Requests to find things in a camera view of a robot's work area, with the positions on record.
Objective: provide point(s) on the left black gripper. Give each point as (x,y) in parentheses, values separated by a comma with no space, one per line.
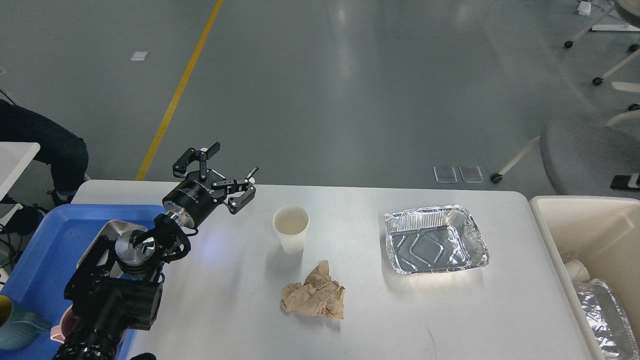
(202,190)

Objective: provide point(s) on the clear floor plate left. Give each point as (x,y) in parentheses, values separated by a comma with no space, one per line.
(445,174)

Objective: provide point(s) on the white paper cup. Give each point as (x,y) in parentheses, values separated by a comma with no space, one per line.
(290,223)

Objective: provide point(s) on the square stainless steel dish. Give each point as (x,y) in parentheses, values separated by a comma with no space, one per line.
(112,252)

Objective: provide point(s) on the clear floor plate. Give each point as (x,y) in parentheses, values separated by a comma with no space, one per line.
(471,173)
(445,174)

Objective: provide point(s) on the beige plastic bin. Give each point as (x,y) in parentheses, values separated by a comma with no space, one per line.
(603,234)

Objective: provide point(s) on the clear floor plate right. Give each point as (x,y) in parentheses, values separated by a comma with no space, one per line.
(471,173)

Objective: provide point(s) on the foil tray in bin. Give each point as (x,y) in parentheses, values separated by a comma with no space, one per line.
(607,319)

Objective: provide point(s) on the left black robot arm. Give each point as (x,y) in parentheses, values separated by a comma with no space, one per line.
(118,282)

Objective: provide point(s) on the blue plastic tray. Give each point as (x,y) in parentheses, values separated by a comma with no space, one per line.
(50,259)

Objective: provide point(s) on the pink ribbed mug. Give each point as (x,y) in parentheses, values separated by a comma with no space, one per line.
(60,332)

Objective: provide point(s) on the crumpled brown paper napkin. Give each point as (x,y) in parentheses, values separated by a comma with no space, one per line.
(318,296)

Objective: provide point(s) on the white side table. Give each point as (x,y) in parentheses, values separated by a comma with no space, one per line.
(14,158)

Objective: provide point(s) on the white floor plate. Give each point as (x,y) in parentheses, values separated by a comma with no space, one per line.
(139,56)

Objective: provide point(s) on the seated person in jeans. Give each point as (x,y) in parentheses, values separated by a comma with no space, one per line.
(62,150)

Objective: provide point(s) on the aluminium foil tray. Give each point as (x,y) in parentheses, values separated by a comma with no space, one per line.
(434,239)

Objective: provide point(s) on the grey office chair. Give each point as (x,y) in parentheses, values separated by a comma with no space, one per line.
(585,160)

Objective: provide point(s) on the teal ceramic mug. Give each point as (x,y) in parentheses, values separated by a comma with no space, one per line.
(19,326)

